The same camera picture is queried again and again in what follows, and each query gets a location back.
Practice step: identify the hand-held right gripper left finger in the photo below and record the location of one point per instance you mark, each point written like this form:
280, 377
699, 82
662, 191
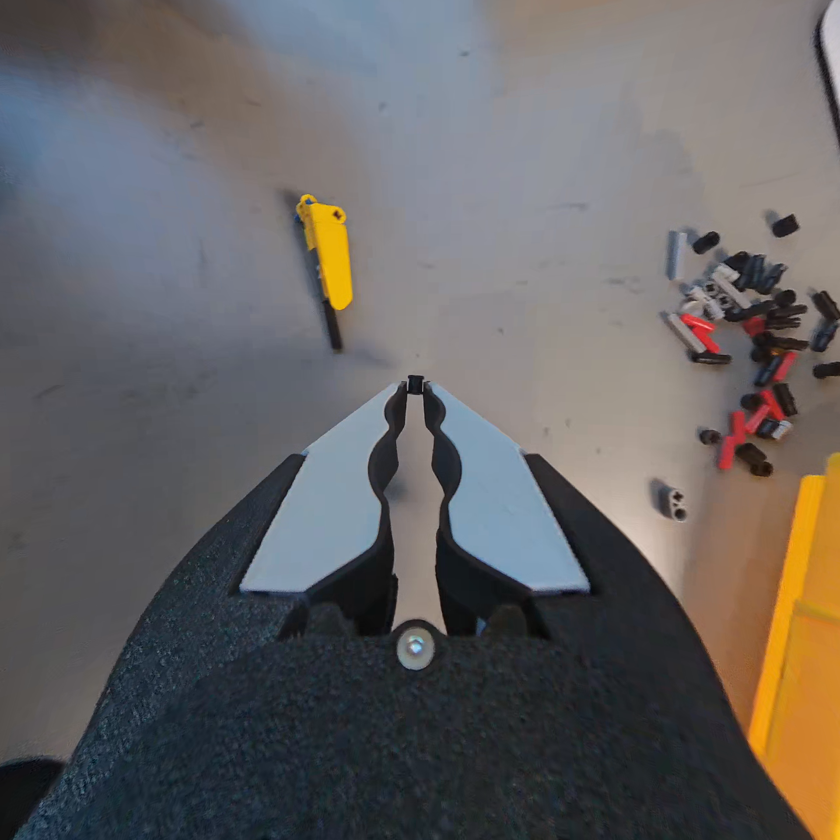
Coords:
321, 525

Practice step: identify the white book stand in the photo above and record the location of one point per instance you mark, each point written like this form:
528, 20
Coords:
832, 39

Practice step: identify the pile of black red pieces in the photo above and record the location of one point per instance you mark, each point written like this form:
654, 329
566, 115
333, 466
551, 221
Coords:
754, 308

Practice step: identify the yellow brick arm with axle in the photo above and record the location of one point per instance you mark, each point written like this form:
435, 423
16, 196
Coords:
331, 256

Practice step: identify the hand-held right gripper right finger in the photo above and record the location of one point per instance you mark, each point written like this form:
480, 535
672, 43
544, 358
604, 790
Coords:
505, 525

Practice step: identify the small black brick pin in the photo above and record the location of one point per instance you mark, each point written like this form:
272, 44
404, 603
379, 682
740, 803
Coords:
415, 384
785, 226

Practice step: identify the grey two-hole brick connector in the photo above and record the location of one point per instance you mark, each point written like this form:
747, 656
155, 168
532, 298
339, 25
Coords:
673, 502

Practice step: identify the grey desk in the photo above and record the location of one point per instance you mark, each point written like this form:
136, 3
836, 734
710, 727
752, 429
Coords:
197, 328

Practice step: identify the yellow storage bin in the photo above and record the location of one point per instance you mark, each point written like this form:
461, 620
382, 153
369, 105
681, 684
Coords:
807, 656

